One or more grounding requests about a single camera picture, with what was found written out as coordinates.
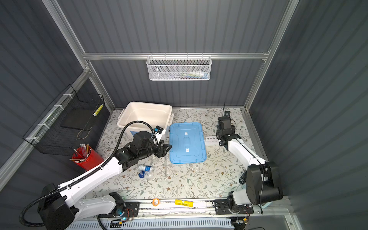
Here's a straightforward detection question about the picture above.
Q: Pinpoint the white plastic storage bin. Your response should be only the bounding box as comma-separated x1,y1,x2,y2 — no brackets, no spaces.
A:
117,102,173,140

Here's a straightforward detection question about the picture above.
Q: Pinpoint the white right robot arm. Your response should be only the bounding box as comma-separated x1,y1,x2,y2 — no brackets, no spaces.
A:
216,116,284,213

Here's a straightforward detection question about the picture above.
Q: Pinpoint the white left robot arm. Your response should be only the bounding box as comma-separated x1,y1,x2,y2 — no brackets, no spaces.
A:
19,120,172,230

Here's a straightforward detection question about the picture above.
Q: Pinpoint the white test tube rack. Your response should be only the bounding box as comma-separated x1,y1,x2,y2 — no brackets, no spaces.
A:
204,136,219,146

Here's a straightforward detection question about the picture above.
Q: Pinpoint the blue cap clear bottle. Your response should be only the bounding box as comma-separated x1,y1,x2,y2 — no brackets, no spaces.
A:
138,165,153,179

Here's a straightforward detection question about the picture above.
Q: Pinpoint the blue plastic bin lid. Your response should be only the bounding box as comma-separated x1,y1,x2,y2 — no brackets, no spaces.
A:
170,122,207,164

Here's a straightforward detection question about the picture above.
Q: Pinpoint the orange rubber band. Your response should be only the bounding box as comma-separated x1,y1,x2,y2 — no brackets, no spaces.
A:
152,198,160,207

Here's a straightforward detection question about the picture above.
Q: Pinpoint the black stapler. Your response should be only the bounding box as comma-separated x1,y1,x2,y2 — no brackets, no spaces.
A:
239,171,247,185

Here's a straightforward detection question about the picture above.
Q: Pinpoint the red pencil cup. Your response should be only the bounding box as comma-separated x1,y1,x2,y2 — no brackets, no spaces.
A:
70,144,104,171

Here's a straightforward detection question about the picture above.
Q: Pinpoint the yellow label tag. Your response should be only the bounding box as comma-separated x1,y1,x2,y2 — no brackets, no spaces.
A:
174,199,194,208

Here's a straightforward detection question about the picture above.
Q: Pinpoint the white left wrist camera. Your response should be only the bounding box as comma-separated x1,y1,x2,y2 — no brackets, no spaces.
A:
154,126,166,142

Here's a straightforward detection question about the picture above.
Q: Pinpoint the white wire wall basket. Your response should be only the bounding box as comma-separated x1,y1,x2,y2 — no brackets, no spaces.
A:
146,57,212,81

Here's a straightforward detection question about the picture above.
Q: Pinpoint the black wire wall basket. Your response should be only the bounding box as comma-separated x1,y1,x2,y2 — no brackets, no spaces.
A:
23,88,105,156

